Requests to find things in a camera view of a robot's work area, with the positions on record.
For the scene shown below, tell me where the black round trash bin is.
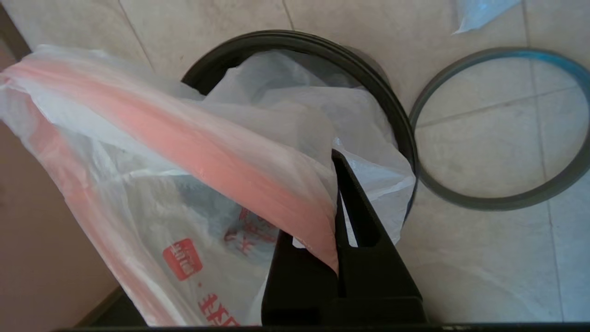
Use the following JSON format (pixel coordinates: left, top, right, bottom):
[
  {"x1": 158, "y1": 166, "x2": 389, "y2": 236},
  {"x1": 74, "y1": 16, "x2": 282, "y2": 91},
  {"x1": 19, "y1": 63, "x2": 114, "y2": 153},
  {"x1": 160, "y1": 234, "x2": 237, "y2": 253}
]
[{"x1": 181, "y1": 30, "x2": 419, "y2": 222}]

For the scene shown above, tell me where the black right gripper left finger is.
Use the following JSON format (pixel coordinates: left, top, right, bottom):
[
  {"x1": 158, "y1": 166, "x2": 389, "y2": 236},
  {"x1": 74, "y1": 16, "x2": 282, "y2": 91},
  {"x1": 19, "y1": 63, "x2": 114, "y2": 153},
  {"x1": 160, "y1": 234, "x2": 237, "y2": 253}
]
[{"x1": 261, "y1": 230, "x2": 345, "y2": 324}]

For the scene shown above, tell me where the grey bin ring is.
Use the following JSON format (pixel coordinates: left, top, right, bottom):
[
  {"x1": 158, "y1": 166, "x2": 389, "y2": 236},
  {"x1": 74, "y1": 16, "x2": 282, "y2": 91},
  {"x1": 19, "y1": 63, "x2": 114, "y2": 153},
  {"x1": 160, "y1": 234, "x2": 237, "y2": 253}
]
[{"x1": 408, "y1": 47, "x2": 590, "y2": 212}]

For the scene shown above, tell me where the used trash bag red print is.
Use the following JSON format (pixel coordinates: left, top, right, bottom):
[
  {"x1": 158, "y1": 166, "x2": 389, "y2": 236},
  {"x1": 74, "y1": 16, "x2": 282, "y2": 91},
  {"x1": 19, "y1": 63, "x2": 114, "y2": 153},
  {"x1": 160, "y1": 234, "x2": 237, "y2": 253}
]
[{"x1": 452, "y1": 0, "x2": 521, "y2": 35}]

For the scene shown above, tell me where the white trash bag pink drawstring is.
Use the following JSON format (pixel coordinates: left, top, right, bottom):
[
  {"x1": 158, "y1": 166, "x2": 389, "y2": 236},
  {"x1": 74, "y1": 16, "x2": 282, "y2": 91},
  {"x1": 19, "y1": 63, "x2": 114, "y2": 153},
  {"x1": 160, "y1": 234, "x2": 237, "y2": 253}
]
[{"x1": 0, "y1": 44, "x2": 418, "y2": 328}]

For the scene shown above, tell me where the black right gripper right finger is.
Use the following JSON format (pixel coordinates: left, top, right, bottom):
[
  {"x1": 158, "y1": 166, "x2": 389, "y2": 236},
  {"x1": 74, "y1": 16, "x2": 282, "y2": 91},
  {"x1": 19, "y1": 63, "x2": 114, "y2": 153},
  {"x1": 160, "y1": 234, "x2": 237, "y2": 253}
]
[{"x1": 331, "y1": 148, "x2": 423, "y2": 299}]

